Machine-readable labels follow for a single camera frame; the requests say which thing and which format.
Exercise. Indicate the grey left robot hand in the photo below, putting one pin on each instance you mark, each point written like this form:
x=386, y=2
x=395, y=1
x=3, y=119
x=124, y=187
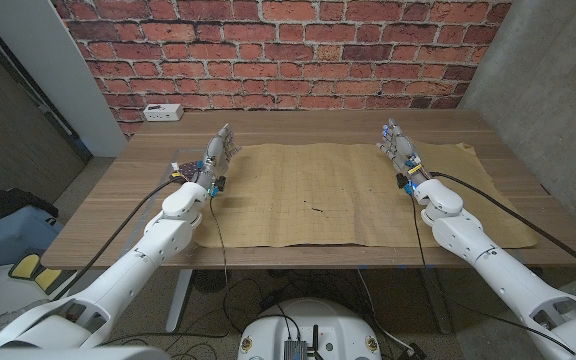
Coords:
x=217, y=150

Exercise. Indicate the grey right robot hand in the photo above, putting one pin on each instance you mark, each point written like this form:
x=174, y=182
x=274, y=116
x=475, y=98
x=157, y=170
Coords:
x=402, y=147

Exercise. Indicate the tan floral cloth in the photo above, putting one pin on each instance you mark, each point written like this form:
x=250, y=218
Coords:
x=318, y=195

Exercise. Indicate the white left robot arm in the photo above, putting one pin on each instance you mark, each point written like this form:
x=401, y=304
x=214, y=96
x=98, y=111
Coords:
x=133, y=260

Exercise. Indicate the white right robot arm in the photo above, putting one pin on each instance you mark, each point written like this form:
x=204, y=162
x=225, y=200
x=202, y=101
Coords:
x=493, y=260

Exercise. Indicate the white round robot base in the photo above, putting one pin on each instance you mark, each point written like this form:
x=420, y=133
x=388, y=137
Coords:
x=333, y=325

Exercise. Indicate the white power strip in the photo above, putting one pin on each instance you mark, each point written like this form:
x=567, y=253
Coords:
x=163, y=112

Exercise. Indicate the red brick print backdrop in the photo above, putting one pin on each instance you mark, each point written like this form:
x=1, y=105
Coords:
x=268, y=50

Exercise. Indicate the black round floor fan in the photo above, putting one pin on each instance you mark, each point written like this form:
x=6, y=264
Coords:
x=210, y=281

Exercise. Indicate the white table leg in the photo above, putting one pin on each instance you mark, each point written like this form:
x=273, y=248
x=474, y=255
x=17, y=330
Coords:
x=179, y=300

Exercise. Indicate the grey table leg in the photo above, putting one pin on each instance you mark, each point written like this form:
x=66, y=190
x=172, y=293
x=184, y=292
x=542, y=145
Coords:
x=438, y=305

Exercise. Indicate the black floor plug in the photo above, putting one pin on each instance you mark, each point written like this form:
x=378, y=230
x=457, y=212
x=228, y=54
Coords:
x=413, y=352

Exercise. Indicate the black antenna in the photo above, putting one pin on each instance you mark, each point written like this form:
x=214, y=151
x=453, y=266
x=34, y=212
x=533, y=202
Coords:
x=315, y=340

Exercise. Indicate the grey electronics box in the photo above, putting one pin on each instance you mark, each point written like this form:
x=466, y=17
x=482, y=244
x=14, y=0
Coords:
x=295, y=351

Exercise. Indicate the black cloth bag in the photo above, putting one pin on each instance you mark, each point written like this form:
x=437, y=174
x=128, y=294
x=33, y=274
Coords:
x=3, y=205

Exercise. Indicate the yellow black foam pad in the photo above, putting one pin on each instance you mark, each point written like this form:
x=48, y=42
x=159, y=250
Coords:
x=25, y=266

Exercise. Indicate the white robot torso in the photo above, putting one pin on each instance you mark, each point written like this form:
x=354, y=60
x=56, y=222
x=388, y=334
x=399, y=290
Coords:
x=68, y=354

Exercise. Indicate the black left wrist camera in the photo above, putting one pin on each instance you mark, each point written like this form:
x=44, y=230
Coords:
x=219, y=184

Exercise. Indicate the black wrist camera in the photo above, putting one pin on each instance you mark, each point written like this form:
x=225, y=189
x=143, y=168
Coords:
x=219, y=184
x=404, y=182

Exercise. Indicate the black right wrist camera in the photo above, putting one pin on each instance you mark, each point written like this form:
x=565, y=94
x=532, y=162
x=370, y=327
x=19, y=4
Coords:
x=404, y=182

